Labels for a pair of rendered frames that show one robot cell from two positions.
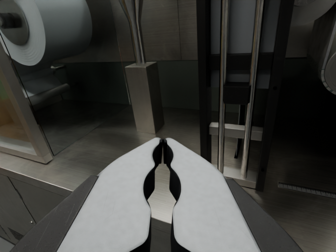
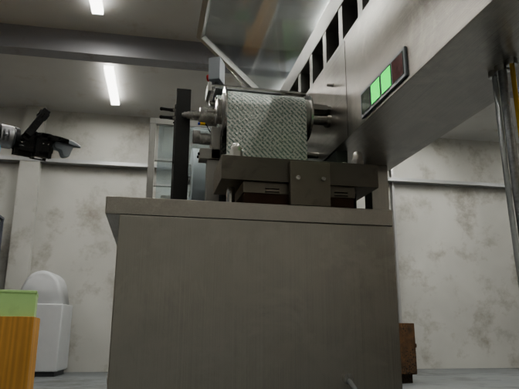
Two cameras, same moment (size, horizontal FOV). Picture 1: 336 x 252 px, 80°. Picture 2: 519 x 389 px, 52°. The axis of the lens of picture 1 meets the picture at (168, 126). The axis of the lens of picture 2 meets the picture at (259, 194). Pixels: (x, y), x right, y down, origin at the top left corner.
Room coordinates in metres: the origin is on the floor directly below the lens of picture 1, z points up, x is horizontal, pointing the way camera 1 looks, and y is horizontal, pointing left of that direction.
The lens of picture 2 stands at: (-0.48, -1.75, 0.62)
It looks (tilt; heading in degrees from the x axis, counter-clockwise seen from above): 14 degrees up; 52
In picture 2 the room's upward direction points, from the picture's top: straight up
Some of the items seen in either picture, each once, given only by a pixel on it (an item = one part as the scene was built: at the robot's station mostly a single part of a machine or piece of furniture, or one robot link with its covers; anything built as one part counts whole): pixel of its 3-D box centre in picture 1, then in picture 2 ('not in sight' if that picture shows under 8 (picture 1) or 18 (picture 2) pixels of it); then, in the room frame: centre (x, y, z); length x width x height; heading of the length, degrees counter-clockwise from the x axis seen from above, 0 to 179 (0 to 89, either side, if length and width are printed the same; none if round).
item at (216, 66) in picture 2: not in sight; (215, 72); (0.63, -0.04, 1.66); 0.07 x 0.07 x 0.10; 38
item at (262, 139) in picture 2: not in sight; (267, 152); (0.44, -0.63, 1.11); 0.23 x 0.01 x 0.18; 153
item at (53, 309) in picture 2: not in sight; (39, 322); (1.89, 6.21, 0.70); 0.79 x 0.67 x 1.41; 152
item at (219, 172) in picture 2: not in sight; (293, 180); (0.42, -0.75, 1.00); 0.40 x 0.16 x 0.06; 153
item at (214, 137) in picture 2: not in sight; (207, 178); (0.34, -0.47, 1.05); 0.06 x 0.05 x 0.31; 153
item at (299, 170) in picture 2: not in sight; (310, 184); (0.39, -0.84, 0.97); 0.10 x 0.03 x 0.11; 153
